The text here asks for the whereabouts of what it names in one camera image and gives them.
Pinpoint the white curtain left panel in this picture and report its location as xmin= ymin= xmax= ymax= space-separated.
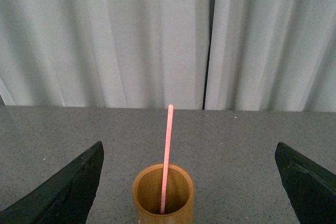
xmin=1 ymin=0 xmax=214 ymax=109

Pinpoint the white curtain panel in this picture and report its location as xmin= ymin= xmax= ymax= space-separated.
xmin=1 ymin=0 xmax=214 ymax=109
xmin=205 ymin=0 xmax=335 ymax=112

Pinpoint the white curtain right panel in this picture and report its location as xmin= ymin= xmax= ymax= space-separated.
xmin=205 ymin=0 xmax=335 ymax=112

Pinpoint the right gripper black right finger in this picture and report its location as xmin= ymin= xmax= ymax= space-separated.
xmin=275 ymin=142 xmax=335 ymax=223

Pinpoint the bamboo chopstick holder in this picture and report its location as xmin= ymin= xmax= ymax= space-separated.
xmin=132 ymin=164 xmax=195 ymax=223

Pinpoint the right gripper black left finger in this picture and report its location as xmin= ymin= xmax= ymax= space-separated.
xmin=1 ymin=141 xmax=104 ymax=223

